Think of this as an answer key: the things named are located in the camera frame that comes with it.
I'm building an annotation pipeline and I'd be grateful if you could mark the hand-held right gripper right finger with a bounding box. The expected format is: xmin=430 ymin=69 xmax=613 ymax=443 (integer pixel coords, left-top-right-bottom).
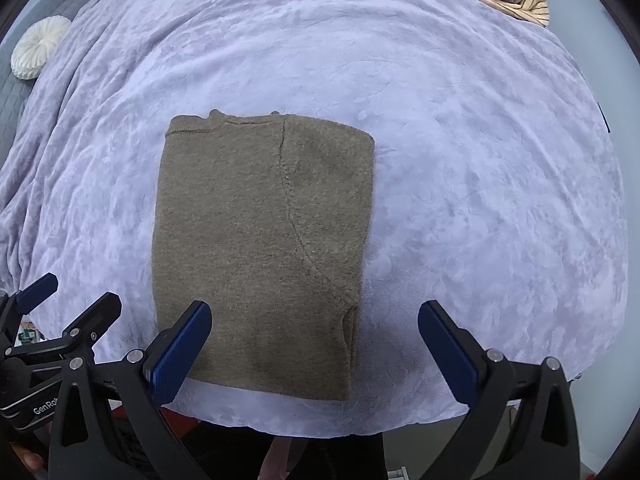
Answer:
xmin=418 ymin=300 xmax=581 ymax=480

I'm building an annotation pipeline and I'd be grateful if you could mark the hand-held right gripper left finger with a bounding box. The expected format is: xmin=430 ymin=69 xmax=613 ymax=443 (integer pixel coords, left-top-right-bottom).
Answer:
xmin=48 ymin=300 xmax=213 ymax=480

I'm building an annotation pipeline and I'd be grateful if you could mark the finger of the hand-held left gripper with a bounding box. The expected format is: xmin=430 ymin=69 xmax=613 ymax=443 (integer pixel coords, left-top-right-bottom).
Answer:
xmin=62 ymin=291 xmax=123 ymax=361
xmin=0 ymin=272 xmax=60 ymax=328

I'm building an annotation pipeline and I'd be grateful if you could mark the olive knit sweater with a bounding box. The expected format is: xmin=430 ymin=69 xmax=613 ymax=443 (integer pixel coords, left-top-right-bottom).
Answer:
xmin=151 ymin=108 xmax=376 ymax=402

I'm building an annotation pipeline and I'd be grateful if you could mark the person's left hand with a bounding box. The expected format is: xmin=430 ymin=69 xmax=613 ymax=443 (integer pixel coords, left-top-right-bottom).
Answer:
xmin=12 ymin=447 xmax=47 ymax=475

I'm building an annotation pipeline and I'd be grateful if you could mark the red object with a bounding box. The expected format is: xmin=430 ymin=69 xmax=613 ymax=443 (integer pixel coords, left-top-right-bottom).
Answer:
xmin=159 ymin=405 xmax=203 ymax=436

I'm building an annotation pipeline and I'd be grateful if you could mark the grey quilted sofa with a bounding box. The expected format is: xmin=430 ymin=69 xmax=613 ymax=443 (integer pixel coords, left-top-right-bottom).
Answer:
xmin=0 ymin=0 xmax=90 ymax=163

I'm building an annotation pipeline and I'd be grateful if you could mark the lavender embossed plush blanket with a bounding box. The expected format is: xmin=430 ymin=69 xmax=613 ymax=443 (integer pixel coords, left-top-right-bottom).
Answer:
xmin=0 ymin=0 xmax=630 ymax=437

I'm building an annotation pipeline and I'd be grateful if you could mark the white round pleated cushion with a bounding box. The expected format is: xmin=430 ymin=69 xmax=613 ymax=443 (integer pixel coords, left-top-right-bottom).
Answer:
xmin=10 ymin=15 xmax=73 ymax=81

